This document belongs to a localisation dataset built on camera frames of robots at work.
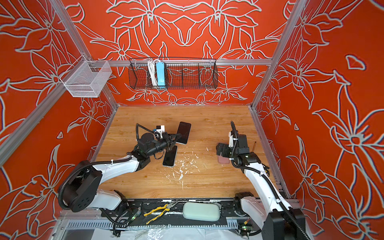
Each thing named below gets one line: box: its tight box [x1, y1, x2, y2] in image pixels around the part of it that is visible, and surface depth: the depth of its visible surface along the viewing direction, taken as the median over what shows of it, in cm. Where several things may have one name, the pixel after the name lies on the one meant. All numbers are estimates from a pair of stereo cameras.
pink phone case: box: [218, 155, 230, 164], surface depth 90 cm
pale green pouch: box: [182, 201, 221, 222], surface depth 72 cm
